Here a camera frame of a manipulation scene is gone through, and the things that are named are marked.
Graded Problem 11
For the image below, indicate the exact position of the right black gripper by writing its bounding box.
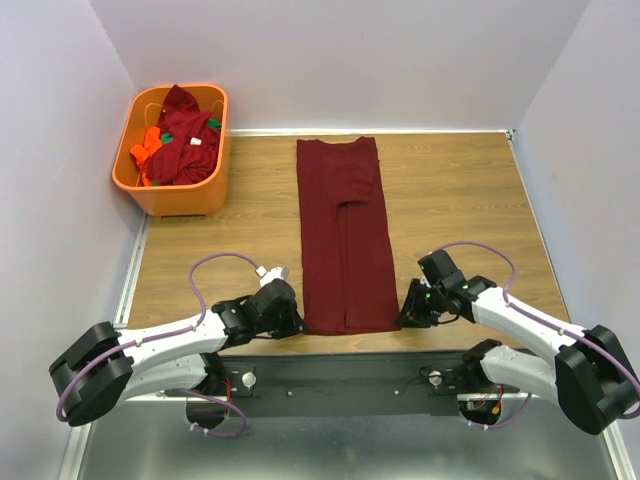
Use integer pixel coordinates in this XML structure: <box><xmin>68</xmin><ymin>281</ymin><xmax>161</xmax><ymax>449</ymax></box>
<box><xmin>393</xmin><ymin>277</ymin><xmax>446</xmax><ymax>328</ymax></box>

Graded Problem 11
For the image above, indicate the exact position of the maroon t shirt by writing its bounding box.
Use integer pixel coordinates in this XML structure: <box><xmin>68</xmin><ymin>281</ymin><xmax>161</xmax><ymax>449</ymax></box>
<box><xmin>296</xmin><ymin>137</ymin><xmax>399</xmax><ymax>335</ymax></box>

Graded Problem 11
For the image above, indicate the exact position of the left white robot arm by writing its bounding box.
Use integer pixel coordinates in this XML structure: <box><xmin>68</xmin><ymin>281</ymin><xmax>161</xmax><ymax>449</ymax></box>
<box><xmin>49</xmin><ymin>278</ymin><xmax>307</xmax><ymax>427</ymax></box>

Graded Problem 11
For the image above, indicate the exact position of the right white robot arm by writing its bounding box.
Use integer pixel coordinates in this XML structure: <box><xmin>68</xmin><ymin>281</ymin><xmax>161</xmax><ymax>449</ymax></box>
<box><xmin>396</xmin><ymin>248</ymin><xmax>639</xmax><ymax>435</ymax></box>

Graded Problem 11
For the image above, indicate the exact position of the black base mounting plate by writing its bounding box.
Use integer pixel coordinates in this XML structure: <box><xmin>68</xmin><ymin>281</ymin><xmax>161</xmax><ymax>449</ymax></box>
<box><xmin>196</xmin><ymin>350</ymin><xmax>497</xmax><ymax>419</ymax></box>

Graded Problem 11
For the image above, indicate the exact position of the dark red shirt in bin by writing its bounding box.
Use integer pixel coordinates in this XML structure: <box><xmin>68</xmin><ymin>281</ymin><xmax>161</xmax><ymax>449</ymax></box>
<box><xmin>148</xmin><ymin>85</ymin><xmax>221</xmax><ymax>186</ymax></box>

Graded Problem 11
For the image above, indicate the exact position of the orange plastic bin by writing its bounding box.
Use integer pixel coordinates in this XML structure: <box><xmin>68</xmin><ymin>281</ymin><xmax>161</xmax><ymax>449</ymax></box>
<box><xmin>112</xmin><ymin>84</ymin><xmax>230</xmax><ymax>217</ymax></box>

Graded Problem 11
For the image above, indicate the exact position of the green shirt in bin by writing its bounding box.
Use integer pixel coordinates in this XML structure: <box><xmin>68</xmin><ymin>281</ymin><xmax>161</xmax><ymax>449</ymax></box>
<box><xmin>160</xmin><ymin>117</ymin><xmax>222</xmax><ymax>144</ymax></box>

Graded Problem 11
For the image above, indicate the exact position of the orange shirt in bin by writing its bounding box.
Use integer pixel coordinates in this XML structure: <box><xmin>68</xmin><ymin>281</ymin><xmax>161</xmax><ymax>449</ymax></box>
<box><xmin>129</xmin><ymin>126</ymin><xmax>162</xmax><ymax>186</ymax></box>

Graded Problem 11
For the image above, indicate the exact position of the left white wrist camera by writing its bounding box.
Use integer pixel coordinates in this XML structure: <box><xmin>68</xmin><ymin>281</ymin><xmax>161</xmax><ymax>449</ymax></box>
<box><xmin>255</xmin><ymin>265</ymin><xmax>289</xmax><ymax>287</ymax></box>

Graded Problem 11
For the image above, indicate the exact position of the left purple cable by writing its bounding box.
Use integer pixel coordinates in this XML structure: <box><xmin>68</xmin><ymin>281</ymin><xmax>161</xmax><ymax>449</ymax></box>
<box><xmin>55</xmin><ymin>252</ymin><xmax>250</xmax><ymax>439</ymax></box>

